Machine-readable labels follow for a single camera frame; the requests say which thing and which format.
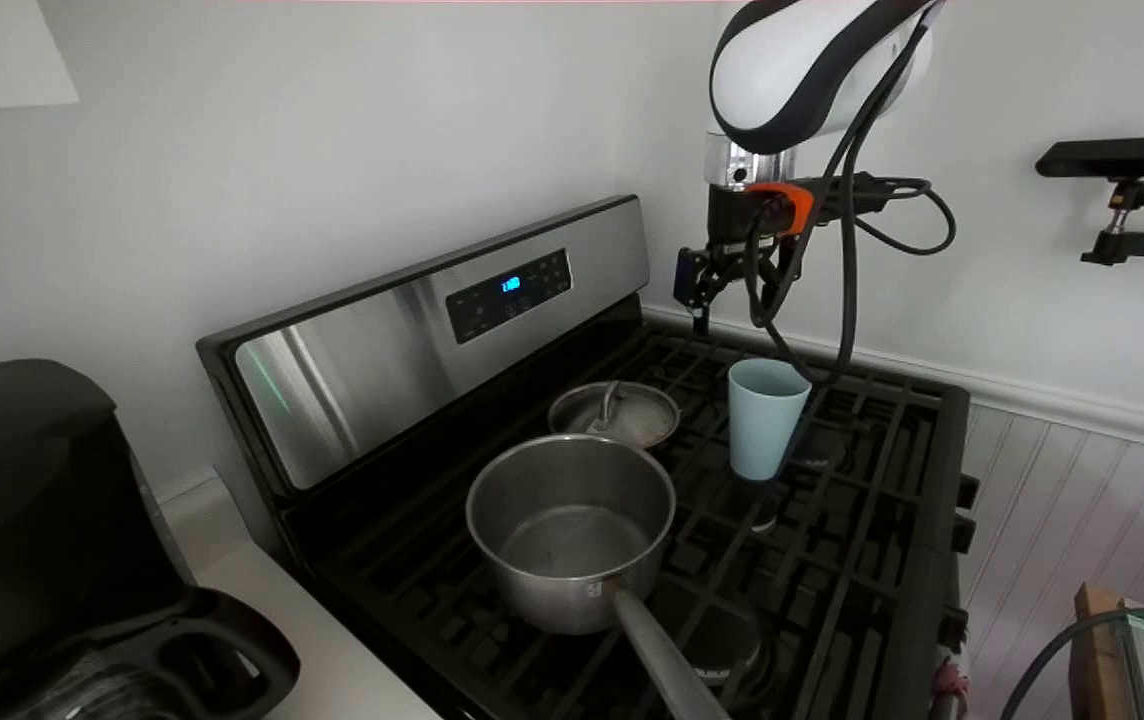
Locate patterned dish towel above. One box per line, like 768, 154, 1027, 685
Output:
930, 653, 972, 703

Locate small metal strainer bowl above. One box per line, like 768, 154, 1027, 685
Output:
543, 374, 683, 451

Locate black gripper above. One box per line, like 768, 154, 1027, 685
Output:
670, 180, 804, 337

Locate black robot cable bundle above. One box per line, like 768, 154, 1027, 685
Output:
748, 13, 964, 392

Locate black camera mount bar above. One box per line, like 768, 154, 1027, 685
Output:
1032, 130, 1144, 271

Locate light blue plastic cup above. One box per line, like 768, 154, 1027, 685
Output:
722, 354, 814, 484

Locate thin dark floor cable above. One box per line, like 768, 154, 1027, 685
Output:
995, 607, 1135, 720

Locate stainless steel gas stove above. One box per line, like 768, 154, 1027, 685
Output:
191, 193, 983, 720

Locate steel saucepan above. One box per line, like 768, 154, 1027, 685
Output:
463, 427, 732, 720

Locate black coffee maker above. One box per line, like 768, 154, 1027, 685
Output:
0, 354, 303, 720

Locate wooden board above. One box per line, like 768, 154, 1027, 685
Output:
1072, 579, 1144, 720

